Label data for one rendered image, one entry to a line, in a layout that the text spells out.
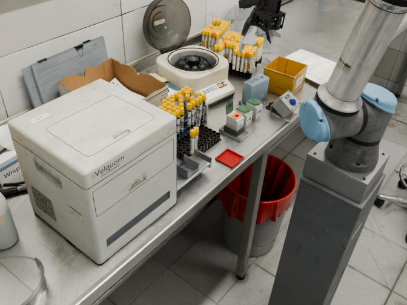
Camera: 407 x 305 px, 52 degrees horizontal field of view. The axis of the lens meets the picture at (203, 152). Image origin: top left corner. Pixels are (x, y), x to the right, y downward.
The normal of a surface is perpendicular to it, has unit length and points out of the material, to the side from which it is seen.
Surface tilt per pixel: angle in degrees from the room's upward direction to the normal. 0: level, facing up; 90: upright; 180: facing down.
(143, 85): 91
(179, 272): 0
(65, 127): 0
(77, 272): 0
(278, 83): 90
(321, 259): 90
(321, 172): 90
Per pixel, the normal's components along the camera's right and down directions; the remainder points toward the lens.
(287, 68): -0.56, 0.50
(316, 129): -0.93, 0.26
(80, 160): 0.04, -0.78
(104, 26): 0.78, 0.42
